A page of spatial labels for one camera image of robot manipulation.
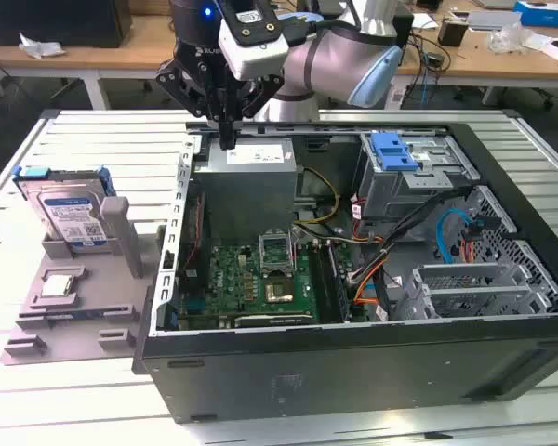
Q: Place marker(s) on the black computer tower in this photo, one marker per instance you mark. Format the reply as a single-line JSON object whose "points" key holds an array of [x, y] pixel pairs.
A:
{"points": [[405, 32]]}

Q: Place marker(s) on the RAM stick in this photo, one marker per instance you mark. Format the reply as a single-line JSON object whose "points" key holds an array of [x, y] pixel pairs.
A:
{"points": [[76, 317]]}

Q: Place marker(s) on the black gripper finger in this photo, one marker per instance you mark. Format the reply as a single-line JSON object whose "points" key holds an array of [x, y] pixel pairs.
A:
{"points": [[172, 76], [260, 95]]}

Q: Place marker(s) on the white crumpled bag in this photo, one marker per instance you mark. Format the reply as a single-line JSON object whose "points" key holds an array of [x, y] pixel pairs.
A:
{"points": [[39, 46]]}

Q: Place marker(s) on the grey flat box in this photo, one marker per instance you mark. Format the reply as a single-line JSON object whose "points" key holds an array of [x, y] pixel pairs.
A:
{"points": [[493, 19]]}

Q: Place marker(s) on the CPU socket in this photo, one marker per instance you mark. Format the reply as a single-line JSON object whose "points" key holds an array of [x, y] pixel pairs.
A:
{"points": [[279, 292]]}

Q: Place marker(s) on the metal disk bay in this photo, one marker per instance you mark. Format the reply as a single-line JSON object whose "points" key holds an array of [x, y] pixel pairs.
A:
{"points": [[465, 279]]}

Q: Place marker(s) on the clear plastic bag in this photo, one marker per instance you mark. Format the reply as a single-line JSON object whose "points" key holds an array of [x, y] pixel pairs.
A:
{"points": [[504, 39]]}

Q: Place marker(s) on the black RAM slot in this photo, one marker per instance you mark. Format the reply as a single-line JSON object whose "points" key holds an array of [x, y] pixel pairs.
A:
{"points": [[320, 283], [338, 283]]}

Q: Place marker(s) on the blue plastic bay latch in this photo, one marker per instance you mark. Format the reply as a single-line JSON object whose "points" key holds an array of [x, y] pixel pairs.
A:
{"points": [[393, 153]]}

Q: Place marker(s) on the hard disk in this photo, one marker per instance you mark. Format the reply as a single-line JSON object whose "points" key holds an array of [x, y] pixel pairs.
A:
{"points": [[70, 213]]}

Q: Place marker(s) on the black PC case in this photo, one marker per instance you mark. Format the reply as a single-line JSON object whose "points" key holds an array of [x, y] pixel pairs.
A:
{"points": [[307, 371]]}

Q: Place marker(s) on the white open box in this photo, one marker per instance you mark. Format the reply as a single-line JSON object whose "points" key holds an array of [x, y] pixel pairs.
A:
{"points": [[544, 50]]}

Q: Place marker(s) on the grey parts rack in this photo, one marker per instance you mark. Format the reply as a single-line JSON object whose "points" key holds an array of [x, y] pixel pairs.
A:
{"points": [[88, 288]]}

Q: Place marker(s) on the black graphics card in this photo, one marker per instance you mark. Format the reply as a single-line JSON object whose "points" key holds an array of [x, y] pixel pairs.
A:
{"points": [[274, 319]]}

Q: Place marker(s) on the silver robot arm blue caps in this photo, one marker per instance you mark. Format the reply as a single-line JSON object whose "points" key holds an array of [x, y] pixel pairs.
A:
{"points": [[335, 60]]}

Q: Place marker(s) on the grey power supply unit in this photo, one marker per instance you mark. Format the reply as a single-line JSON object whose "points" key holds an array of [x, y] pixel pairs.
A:
{"points": [[246, 195]]}

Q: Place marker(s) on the black case fan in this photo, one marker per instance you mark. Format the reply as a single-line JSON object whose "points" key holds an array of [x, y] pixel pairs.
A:
{"points": [[195, 241]]}

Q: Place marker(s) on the large black box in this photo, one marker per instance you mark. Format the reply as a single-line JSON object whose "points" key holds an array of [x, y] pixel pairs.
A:
{"points": [[51, 23]]}

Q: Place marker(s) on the long wooden desk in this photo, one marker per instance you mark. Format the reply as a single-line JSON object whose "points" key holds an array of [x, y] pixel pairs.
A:
{"points": [[121, 56]]}

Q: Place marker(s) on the locking lever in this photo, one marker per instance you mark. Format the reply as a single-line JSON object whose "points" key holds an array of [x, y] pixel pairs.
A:
{"points": [[295, 253]]}

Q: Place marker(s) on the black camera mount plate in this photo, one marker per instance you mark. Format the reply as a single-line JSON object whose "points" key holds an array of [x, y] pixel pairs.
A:
{"points": [[256, 35]]}

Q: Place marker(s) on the metal drive cage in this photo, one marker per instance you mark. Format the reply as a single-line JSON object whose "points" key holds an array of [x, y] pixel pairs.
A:
{"points": [[386, 195]]}

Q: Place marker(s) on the green motherboard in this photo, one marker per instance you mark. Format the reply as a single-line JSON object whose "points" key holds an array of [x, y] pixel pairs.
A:
{"points": [[232, 279]]}

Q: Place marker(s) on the blue cardboard box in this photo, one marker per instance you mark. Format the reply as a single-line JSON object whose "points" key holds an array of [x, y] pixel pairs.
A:
{"points": [[546, 14]]}

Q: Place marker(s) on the silver CPU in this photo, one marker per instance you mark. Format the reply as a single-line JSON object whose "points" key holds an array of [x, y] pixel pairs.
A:
{"points": [[58, 285]]}

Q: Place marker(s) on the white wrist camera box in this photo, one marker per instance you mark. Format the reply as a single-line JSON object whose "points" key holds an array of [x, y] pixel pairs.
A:
{"points": [[260, 56]]}

